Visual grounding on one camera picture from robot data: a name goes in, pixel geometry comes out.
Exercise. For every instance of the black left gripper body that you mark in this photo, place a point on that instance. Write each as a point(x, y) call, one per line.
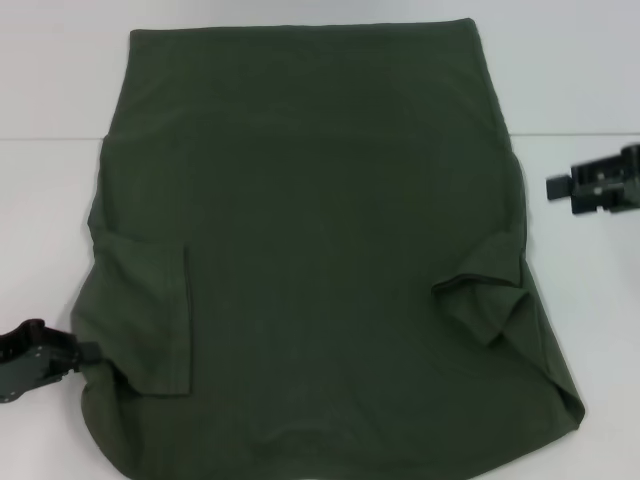
point(20, 360)

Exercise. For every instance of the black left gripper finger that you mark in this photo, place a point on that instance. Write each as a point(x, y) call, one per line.
point(65, 357)

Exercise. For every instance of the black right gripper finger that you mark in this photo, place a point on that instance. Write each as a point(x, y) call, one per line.
point(595, 187)

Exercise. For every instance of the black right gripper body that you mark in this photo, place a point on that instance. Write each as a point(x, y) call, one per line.
point(632, 180)

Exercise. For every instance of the dark green shirt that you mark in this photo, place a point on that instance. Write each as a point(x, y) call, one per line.
point(325, 225)

